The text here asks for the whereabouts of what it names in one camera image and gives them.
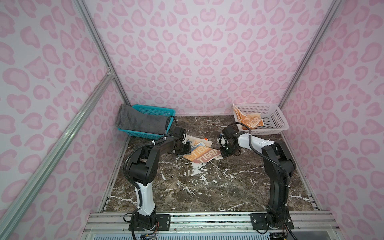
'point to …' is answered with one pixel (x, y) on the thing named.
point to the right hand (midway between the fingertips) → (224, 152)
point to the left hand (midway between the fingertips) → (191, 149)
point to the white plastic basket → (272, 114)
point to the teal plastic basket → (154, 111)
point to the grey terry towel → (129, 118)
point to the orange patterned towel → (252, 121)
